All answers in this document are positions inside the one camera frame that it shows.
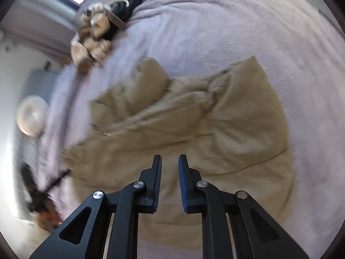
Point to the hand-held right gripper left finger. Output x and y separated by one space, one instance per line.
156 183

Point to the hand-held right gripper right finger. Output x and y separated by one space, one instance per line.
183 186

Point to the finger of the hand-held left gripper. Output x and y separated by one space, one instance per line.
58 180

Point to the beige puffer jacket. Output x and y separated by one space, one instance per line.
188 129

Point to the person's left forearm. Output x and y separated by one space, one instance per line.
48 218

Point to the cream striped clothes pile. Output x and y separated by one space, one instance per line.
91 40

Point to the white round pleated pillow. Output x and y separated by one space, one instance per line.
31 116

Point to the grey quilted headboard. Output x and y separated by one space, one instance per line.
40 83

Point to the grey curtain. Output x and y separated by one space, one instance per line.
40 24

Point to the lavender fleece blanket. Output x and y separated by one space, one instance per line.
215 32

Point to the dark clothing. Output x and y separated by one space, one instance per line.
122 12

